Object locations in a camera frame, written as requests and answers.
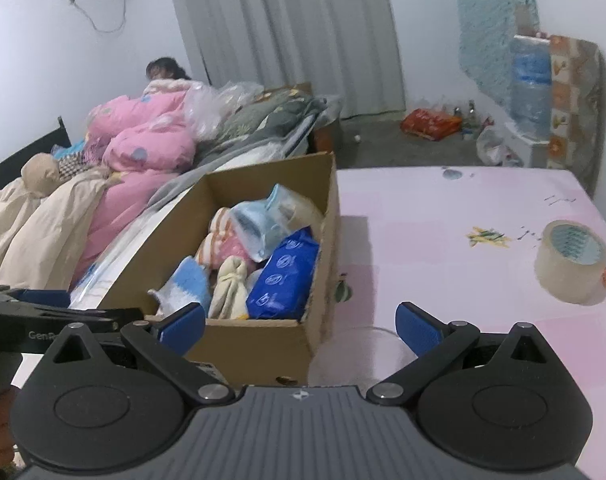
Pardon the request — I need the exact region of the grey curtain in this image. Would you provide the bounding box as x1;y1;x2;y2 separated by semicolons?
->
173;0;406;117

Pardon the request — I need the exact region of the pink plastic wrapped bundle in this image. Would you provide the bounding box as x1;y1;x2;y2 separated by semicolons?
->
218;235;255;266

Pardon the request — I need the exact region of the beige blanket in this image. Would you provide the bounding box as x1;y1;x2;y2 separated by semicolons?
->
0;153;120;290

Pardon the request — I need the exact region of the white plastic bag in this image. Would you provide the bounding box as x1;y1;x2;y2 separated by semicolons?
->
476;126;505;167

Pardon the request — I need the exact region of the face mask pack bundle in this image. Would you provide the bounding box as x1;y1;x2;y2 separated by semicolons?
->
229;200;287;262

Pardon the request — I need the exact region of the red snack bag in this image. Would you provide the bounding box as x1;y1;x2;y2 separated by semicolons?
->
399;108;463;142

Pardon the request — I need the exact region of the light blue tissue pack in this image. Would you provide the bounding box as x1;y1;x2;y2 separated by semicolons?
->
266;184;325;238

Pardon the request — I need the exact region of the pink patterned tablecloth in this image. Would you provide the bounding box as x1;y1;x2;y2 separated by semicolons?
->
333;167;606;479

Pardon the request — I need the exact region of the blue white knitted sock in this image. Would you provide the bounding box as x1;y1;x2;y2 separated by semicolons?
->
148;257;212;318

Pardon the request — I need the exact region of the pink quilt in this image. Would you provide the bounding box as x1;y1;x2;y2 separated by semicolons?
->
72;79;205;284

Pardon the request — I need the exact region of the grey green bedding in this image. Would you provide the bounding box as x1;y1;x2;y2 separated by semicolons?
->
146;88;343;211

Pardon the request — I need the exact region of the blue wet wipes pack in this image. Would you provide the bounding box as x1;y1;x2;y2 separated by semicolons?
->
247;228;319;321

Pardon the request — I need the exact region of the blue water bottle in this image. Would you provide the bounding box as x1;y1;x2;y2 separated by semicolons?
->
510;35;552;140

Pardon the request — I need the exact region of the orange striped rolled towel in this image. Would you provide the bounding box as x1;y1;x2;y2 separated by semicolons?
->
195;207;236;270

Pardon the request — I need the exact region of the cream knitted gloves bundle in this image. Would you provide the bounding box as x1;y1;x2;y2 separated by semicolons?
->
207;256;250;321

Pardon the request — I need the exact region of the person with dark hair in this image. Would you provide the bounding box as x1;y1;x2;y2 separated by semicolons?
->
146;56;191;81

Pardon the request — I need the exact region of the patterned checkered board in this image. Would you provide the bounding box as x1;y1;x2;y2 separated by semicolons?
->
547;36;604;195

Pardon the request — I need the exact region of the brown cardboard box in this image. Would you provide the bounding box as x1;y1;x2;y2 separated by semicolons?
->
100;150;342;387

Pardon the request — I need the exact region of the clear tape roll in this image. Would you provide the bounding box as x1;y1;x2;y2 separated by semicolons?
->
534;220;606;304

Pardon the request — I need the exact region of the teal textured wall cloth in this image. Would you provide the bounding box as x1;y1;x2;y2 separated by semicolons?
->
457;0;540;106

